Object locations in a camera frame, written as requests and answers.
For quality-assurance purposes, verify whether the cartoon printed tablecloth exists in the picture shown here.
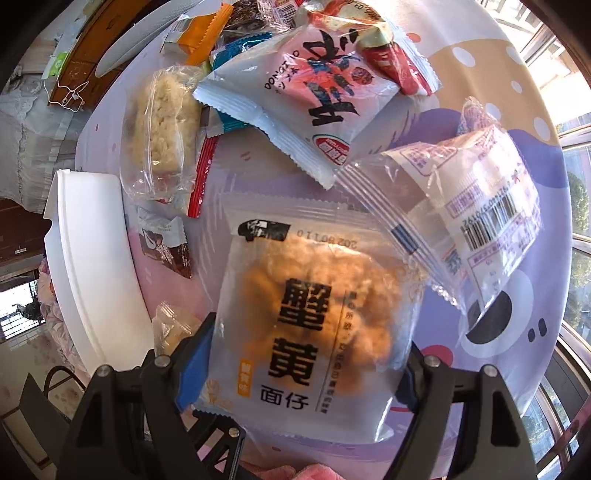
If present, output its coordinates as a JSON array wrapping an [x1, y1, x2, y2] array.
[[76, 0, 575, 480]]

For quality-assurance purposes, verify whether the orange white snack packet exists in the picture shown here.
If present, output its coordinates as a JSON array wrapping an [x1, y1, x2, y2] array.
[[161, 4, 234, 68]]

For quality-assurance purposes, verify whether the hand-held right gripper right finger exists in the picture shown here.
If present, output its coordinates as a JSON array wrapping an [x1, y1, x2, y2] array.
[[388, 342, 539, 480]]

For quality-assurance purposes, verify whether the wooden desk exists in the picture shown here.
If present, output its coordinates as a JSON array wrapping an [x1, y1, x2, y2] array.
[[48, 0, 139, 107]]

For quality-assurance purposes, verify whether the red white candy packet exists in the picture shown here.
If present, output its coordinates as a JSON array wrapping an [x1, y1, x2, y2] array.
[[305, 0, 439, 97]]

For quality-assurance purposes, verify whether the orange noodle snack packet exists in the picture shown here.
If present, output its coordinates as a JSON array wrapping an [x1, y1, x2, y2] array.
[[191, 191, 426, 446]]

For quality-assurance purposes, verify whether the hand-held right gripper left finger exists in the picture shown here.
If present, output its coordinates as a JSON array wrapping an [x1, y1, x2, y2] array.
[[58, 311, 247, 480]]

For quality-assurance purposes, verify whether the small clear yellow snack packet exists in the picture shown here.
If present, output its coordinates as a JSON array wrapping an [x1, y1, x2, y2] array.
[[152, 302, 199, 358]]

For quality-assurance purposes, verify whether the green tissue pack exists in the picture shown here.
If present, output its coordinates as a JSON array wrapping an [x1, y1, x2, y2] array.
[[48, 51, 70, 77]]

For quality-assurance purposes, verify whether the pink fleece garment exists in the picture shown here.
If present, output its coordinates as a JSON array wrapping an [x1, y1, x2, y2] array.
[[249, 462, 370, 480]]

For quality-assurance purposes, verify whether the dark dried fruit packet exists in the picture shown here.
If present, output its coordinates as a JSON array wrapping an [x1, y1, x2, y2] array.
[[224, 0, 305, 35]]

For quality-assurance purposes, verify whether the metal window grille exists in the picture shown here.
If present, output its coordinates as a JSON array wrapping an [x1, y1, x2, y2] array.
[[480, 0, 591, 480]]

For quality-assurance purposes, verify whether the white cable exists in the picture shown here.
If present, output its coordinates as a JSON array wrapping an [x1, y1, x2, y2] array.
[[39, 76, 90, 112]]

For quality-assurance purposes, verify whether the clear rice crisp packet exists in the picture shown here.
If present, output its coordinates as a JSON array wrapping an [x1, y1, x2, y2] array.
[[119, 65, 204, 201]]

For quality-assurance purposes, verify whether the grey office chair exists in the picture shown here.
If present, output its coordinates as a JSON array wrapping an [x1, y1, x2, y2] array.
[[95, 0, 195, 77]]

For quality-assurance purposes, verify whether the blue white snack packet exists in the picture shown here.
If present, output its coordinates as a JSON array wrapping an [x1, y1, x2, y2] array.
[[209, 32, 273, 70]]

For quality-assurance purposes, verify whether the clear barcode snack packet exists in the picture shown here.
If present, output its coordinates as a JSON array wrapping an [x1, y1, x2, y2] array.
[[335, 97, 543, 347]]

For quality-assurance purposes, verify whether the white pink snack packet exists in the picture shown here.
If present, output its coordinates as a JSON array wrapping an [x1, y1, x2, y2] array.
[[191, 23, 402, 190]]

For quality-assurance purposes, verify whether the brown white small packet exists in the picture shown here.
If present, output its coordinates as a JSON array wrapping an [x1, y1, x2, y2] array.
[[136, 205, 194, 280]]

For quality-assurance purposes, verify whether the white plastic storage bin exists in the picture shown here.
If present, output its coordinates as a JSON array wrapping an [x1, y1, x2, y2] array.
[[44, 168, 155, 374]]

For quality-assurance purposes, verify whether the dark wooden cabinet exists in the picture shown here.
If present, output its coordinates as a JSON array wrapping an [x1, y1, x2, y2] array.
[[0, 198, 51, 289]]

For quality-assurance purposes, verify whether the red edged snack packet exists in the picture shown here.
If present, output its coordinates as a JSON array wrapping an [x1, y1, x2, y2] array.
[[187, 131, 220, 219]]

